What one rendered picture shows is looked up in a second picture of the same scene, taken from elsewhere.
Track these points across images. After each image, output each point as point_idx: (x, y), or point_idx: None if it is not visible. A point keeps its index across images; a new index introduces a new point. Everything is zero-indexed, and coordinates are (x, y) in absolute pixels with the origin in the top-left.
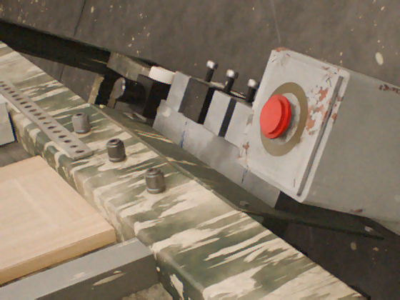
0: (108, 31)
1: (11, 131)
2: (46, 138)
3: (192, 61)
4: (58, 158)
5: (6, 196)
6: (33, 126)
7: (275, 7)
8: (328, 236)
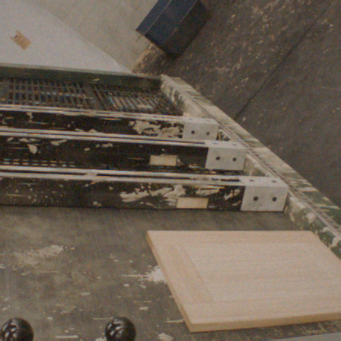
0: (253, 135)
1: (283, 205)
2: (323, 223)
3: (310, 175)
4: (337, 241)
5: (301, 255)
6: (309, 211)
7: None
8: None
